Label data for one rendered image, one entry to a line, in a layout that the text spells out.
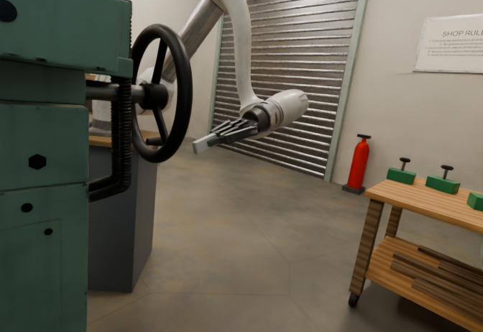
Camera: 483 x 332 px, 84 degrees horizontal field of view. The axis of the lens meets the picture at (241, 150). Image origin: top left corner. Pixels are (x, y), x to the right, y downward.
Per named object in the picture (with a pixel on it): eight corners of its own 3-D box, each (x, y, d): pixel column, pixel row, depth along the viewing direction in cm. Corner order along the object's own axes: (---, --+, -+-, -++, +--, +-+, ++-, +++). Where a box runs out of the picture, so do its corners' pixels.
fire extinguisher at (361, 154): (364, 192, 287) (377, 136, 275) (359, 195, 273) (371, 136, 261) (348, 186, 299) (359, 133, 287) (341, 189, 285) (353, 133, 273)
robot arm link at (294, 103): (290, 123, 81) (264, 136, 91) (320, 108, 90) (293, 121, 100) (274, 90, 81) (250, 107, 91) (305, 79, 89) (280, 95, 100)
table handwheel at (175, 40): (218, 52, 45) (150, 12, 62) (83, 17, 31) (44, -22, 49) (177, 189, 57) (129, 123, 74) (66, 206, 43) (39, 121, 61)
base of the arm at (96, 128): (85, 126, 116) (86, 113, 115) (140, 132, 122) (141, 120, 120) (69, 134, 99) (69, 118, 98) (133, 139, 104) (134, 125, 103)
